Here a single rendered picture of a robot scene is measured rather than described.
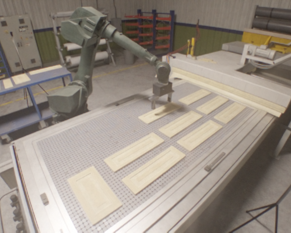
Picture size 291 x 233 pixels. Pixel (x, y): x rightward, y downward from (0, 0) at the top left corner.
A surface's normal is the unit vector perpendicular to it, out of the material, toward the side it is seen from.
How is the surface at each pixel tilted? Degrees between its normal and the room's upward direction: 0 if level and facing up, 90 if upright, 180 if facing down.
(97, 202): 0
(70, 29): 90
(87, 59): 90
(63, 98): 90
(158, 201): 0
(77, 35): 90
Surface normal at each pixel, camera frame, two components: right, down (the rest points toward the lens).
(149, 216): 0.00, -0.83
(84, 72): -0.14, 0.41
